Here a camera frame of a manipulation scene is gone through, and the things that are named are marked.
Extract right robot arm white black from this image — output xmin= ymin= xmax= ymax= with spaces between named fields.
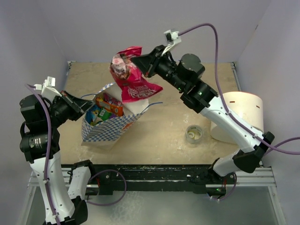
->
xmin=131 ymin=45 xmax=275 ymax=183

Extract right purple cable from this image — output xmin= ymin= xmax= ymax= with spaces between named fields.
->
xmin=179 ymin=22 xmax=300 ymax=202

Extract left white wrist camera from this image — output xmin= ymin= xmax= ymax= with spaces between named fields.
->
xmin=33 ymin=76 xmax=62 ymax=101

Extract white cylindrical paper lamp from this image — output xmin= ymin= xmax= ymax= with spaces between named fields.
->
xmin=210 ymin=91 xmax=264 ymax=144

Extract red Real chips bag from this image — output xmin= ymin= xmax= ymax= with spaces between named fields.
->
xmin=109 ymin=46 xmax=163 ymax=103

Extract purple cable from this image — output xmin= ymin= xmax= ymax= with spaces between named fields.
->
xmin=24 ymin=83 xmax=128 ymax=225
xmin=179 ymin=22 xmax=300 ymax=202

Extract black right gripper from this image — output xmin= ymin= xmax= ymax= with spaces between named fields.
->
xmin=131 ymin=45 xmax=187 ymax=92

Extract blue checkered paper bag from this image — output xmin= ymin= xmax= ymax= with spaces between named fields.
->
xmin=81 ymin=82 xmax=164 ymax=152

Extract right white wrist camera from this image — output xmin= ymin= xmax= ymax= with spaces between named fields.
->
xmin=162 ymin=30 xmax=181 ymax=55

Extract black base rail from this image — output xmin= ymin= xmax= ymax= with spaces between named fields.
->
xmin=56 ymin=164 xmax=227 ymax=196

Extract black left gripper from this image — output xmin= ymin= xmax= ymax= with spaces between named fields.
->
xmin=45 ymin=90 xmax=95 ymax=127

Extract blue colourful snack bag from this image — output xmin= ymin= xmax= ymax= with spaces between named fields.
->
xmin=85 ymin=105 xmax=100 ymax=126

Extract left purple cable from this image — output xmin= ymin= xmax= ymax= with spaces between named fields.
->
xmin=24 ymin=83 xmax=128 ymax=225

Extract green snack pack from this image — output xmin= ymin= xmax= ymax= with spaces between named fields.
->
xmin=92 ymin=108 xmax=112 ymax=124

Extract aluminium frame rails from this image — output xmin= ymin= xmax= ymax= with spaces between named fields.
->
xmin=23 ymin=61 xmax=286 ymax=225

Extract orange snack box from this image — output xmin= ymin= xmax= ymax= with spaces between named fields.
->
xmin=95 ymin=93 xmax=124 ymax=117

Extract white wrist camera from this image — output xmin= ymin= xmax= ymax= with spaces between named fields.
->
xmin=162 ymin=30 xmax=181 ymax=55
xmin=33 ymin=76 xmax=62 ymax=101

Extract clear tape roll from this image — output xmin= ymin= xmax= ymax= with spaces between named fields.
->
xmin=185 ymin=125 xmax=203 ymax=145

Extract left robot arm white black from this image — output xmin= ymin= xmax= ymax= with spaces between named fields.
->
xmin=20 ymin=91 xmax=97 ymax=225

